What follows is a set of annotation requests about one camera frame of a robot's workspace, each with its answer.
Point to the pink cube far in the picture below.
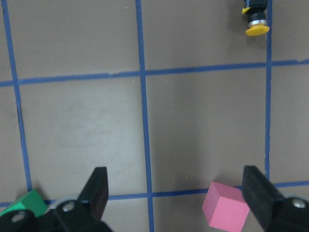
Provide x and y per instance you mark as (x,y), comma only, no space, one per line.
(224,208)

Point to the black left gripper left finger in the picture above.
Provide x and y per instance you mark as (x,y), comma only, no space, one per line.
(81,215)

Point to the green cube far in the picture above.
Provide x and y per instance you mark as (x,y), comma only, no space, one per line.
(31,201)

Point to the yellow push button switch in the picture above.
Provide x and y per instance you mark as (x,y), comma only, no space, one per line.
(256,17)

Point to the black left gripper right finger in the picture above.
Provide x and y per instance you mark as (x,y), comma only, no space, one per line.
(274,211)

